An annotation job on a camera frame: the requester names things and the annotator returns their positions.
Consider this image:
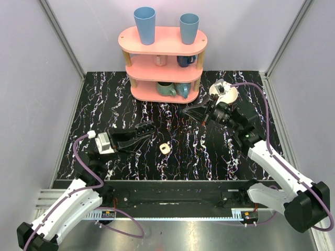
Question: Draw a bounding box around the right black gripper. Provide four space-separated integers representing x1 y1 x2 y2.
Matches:
183 94 241 131

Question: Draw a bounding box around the cream earbud charging case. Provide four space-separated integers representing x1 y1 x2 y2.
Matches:
159 143 171 155

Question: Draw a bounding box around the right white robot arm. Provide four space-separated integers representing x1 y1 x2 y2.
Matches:
182 95 334 233

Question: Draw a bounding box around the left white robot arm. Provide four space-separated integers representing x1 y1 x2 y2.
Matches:
17 121 155 250

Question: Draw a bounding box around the light blue butterfly mug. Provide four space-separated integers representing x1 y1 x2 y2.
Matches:
175 83 191 99

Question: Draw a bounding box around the cream bowl with dark rim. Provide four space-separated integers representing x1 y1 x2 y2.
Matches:
209 82 238 104

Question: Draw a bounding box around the green speckled ceramic mug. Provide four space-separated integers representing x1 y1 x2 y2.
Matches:
156 82 176 96

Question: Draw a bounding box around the pink three-tier wooden shelf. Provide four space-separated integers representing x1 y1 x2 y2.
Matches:
118 26 207 104

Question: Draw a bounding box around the dark blue ceramic mug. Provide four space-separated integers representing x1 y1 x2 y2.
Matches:
177 55 196 67

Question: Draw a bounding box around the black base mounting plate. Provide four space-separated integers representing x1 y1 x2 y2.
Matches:
52 179 283 218

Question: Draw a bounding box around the pink ceramic mug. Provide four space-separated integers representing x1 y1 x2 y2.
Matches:
153 55 168 66

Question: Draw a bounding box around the small blue plastic cup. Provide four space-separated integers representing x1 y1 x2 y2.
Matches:
180 13 199 45

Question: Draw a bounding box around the large blue plastic cup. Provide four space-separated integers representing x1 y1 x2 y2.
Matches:
133 7 156 45

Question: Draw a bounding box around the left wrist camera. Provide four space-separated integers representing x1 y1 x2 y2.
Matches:
95 132 115 155

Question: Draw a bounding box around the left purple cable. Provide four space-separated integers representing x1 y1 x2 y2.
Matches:
22 130 146 251

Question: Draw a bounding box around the purple cable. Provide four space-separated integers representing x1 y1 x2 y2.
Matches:
217 82 335 232
22 130 146 251

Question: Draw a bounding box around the aluminium frame rail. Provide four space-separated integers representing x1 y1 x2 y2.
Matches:
33 188 333 250

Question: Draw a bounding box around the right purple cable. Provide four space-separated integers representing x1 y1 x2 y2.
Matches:
217 82 335 232

